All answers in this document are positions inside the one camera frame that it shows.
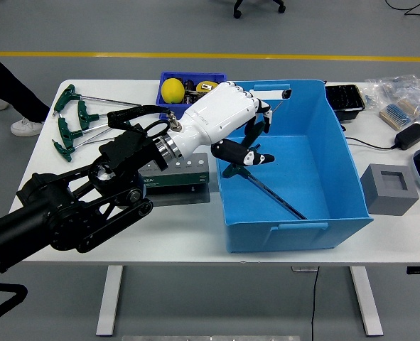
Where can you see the yellow lemon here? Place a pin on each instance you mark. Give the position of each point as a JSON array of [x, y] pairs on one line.
[[173, 90]]

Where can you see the black power adapter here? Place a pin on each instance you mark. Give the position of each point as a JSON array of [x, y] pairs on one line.
[[410, 136]]

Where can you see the white table leg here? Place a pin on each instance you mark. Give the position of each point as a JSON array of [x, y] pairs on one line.
[[108, 302], [367, 302]]

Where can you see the black office chair base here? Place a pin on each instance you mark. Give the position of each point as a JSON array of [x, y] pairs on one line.
[[237, 12]]

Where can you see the large light blue plastic box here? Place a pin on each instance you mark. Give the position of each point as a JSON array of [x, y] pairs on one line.
[[302, 177]]

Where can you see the person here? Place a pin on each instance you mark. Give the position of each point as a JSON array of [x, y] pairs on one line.
[[3, 81]]

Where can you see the black plastic parts case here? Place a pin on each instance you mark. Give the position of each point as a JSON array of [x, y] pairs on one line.
[[344, 97]]

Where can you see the dark metal hardware pieces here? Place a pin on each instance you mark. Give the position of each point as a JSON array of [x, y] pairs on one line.
[[191, 93]]

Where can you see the grey cube block with recess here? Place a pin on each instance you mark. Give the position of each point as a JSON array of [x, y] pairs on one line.
[[376, 199]]

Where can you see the grey metal base plate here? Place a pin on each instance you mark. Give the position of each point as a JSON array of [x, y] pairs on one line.
[[181, 197]]

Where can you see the tan blue resistor strip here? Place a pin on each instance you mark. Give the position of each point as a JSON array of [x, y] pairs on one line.
[[398, 113]]

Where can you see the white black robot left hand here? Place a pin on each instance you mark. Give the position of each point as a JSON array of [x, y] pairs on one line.
[[216, 113]]

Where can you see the clear bag with blue parts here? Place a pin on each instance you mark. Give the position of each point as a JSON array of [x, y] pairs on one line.
[[394, 87]]

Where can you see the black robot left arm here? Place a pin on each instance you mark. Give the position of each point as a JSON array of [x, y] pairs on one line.
[[35, 213]]

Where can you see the green silver hex key stand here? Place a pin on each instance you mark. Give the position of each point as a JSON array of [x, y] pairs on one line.
[[188, 177]]

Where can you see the small dark blue parts bin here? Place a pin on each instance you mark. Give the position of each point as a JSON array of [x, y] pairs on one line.
[[195, 75]]

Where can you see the yellow black tape measure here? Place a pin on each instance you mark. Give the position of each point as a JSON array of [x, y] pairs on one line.
[[206, 86]]

